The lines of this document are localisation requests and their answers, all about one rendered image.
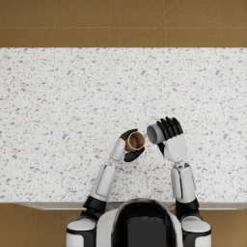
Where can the brown cup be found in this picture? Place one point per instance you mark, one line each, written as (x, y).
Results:
(135, 141)

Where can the grey cup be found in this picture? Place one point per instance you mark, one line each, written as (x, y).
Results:
(155, 133)

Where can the dark round robot body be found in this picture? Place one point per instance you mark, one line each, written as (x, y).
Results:
(144, 223)

